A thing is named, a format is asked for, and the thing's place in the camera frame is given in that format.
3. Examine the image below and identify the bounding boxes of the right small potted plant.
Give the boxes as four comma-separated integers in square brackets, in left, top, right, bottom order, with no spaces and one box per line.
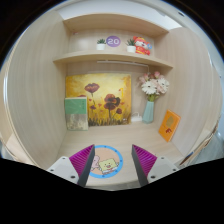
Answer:
[126,39,136,53]

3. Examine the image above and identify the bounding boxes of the red plush toy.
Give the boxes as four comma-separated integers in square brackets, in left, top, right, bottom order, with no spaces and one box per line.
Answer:
[133,36,152,55]

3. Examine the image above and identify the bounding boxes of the light blue vase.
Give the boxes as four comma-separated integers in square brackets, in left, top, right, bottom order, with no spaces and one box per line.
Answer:
[142,101,154,124]

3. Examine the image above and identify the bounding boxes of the orange leaf picture card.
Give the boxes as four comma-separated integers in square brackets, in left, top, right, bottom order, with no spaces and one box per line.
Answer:
[159,110,181,142]

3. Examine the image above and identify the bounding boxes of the green and beige book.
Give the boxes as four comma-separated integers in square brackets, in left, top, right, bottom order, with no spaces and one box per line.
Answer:
[64,97,88,131]

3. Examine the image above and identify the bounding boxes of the pink white flower bouquet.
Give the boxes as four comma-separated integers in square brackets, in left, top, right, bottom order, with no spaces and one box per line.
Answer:
[138,71,169,102]

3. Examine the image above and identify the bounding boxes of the white light bar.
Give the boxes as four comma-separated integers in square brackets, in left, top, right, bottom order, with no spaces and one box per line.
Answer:
[97,60,148,67]

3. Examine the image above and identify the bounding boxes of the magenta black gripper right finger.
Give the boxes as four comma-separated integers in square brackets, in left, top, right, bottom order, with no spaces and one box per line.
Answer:
[132,145,178,187]

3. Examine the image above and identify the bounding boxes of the wooden upper shelf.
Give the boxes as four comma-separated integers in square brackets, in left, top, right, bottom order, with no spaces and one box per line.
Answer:
[64,13,168,38]

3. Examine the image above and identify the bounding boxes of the wooden lower shelf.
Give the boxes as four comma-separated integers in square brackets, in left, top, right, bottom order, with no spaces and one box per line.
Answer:
[53,50,173,68]

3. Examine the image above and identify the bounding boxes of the round cartoon mouse pad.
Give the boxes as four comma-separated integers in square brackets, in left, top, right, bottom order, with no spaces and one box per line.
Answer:
[90,145,123,179]

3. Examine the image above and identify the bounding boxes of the wooden shelf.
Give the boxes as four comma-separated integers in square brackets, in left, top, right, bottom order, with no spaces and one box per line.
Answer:
[53,50,173,68]
[64,13,168,38]

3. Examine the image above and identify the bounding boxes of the small potted plant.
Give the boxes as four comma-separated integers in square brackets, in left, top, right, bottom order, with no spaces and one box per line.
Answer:
[126,39,136,53]
[96,39,106,50]

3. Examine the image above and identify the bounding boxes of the left small potted plant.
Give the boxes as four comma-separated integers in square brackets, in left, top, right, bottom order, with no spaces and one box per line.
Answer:
[96,39,106,50]

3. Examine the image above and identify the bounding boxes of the purple round number sign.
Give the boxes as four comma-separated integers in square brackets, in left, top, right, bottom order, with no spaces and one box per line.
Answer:
[106,36,121,47]

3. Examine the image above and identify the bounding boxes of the small white object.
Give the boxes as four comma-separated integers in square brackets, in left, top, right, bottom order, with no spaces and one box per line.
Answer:
[131,113,142,122]

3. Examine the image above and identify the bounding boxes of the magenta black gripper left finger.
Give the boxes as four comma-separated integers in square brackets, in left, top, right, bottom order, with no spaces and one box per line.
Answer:
[47,145,95,187]

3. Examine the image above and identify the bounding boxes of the poppy flower painting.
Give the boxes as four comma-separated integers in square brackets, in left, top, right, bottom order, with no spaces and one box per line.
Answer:
[65,73,132,126]

